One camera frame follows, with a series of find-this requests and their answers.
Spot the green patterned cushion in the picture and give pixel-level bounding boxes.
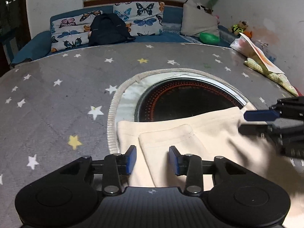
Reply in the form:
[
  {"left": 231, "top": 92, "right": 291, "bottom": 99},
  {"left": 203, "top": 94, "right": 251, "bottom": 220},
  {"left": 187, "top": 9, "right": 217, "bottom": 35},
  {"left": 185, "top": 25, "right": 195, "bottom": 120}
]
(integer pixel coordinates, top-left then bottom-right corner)
[{"left": 244, "top": 58, "right": 299, "bottom": 97}]

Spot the green ball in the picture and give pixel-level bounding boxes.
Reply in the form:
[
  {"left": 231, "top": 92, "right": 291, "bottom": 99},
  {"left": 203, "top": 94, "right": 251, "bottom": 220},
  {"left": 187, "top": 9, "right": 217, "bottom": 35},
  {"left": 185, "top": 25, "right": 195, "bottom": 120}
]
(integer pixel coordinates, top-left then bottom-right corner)
[{"left": 199, "top": 32, "right": 220, "bottom": 45}]

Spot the blue bench sofa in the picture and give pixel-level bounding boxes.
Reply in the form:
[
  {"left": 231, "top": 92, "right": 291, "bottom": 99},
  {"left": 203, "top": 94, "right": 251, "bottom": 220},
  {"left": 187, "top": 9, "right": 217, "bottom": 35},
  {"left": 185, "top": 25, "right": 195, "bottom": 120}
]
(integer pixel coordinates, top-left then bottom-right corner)
[{"left": 10, "top": 4, "right": 238, "bottom": 65}]

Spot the round induction cooktop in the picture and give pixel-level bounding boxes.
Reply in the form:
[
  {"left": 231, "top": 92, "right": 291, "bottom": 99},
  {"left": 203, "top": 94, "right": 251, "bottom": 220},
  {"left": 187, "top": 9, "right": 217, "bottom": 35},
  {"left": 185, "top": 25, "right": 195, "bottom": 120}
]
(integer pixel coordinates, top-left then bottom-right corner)
[{"left": 107, "top": 68, "right": 249, "bottom": 153}]

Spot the teddy bear plush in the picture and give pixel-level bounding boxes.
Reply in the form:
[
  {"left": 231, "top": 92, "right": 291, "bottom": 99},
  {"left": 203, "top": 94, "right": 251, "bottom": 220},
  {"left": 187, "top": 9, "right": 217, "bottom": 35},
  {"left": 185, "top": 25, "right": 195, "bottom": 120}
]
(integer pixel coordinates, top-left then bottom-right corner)
[{"left": 228, "top": 21, "right": 248, "bottom": 36}]

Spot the french fries drawing board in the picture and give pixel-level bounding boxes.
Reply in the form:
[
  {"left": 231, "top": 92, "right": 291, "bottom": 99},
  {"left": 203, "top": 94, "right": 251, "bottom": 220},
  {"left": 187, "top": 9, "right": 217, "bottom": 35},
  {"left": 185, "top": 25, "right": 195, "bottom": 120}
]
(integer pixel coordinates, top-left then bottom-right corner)
[{"left": 240, "top": 33, "right": 284, "bottom": 74}]

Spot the orange plush toy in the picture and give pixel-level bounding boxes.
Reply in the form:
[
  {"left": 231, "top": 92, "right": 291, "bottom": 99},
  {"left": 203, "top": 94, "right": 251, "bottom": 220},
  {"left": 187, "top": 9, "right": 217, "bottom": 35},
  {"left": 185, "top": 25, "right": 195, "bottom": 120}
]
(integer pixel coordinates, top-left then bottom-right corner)
[{"left": 243, "top": 27, "right": 253, "bottom": 39}]

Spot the grey pillow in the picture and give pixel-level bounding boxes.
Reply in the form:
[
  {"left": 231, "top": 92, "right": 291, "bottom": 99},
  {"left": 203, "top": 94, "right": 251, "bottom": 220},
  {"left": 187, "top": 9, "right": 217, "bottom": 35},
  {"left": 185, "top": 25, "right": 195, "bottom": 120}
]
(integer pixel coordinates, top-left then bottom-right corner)
[{"left": 180, "top": 0, "right": 219, "bottom": 38}]

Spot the butterfly pattern cushion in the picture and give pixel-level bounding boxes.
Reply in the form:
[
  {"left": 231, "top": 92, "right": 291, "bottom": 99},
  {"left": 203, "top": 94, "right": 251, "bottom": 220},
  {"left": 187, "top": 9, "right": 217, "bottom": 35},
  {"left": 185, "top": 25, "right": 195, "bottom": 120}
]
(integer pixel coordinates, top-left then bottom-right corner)
[
  {"left": 113, "top": 1, "right": 165, "bottom": 36},
  {"left": 51, "top": 10, "right": 103, "bottom": 53}
]

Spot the white plastic bag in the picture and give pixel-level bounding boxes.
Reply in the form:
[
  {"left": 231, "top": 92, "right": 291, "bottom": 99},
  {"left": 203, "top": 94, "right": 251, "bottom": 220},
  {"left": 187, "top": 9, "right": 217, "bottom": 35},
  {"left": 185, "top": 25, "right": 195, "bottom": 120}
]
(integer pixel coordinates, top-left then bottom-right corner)
[{"left": 230, "top": 36, "right": 252, "bottom": 57}]

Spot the dark blue backpack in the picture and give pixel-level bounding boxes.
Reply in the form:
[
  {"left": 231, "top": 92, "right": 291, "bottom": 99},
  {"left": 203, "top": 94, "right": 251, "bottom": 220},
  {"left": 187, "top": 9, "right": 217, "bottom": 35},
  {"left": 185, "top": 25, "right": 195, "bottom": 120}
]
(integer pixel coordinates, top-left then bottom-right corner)
[{"left": 88, "top": 13, "right": 135, "bottom": 47}]

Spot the cream white sweater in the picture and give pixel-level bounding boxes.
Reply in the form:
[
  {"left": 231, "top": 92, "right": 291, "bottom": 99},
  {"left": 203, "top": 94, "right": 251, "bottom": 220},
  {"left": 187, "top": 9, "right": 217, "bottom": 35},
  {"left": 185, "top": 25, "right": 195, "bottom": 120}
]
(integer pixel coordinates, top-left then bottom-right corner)
[{"left": 117, "top": 104, "right": 303, "bottom": 227}]

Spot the grey star pattern tablecloth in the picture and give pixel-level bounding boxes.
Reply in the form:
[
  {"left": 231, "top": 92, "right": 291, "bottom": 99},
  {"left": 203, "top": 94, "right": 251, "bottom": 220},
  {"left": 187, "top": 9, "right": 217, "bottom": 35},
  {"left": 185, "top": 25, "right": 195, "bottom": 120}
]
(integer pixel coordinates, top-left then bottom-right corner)
[{"left": 1, "top": 43, "right": 289, "bottom": 227}]

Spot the panda plush toy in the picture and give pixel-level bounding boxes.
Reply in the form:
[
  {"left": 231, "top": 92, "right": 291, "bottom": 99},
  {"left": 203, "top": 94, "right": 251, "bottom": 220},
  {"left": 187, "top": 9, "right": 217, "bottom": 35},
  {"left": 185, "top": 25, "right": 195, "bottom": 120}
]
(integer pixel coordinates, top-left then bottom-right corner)
[{"left": 196, "top": 3, "right": 213, "bottom": 14}]

